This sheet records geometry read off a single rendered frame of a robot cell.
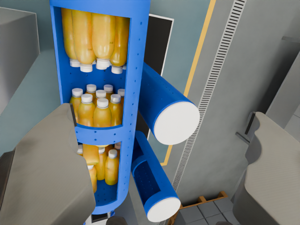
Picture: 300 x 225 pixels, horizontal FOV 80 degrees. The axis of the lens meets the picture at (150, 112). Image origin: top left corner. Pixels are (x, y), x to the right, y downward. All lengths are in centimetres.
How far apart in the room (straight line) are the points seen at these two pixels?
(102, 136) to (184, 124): 52
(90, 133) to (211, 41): 184
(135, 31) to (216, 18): 173
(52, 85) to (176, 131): 126
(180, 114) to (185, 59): 121
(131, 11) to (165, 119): 57
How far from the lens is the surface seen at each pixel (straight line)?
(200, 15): 210
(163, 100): 96
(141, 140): 190
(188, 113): 99
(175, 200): 154
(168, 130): 99
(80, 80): 81
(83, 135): 65
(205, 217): 392
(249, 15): 251
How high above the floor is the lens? 174
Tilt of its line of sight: 53 degrees down
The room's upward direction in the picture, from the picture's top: 145 degrees clockwise
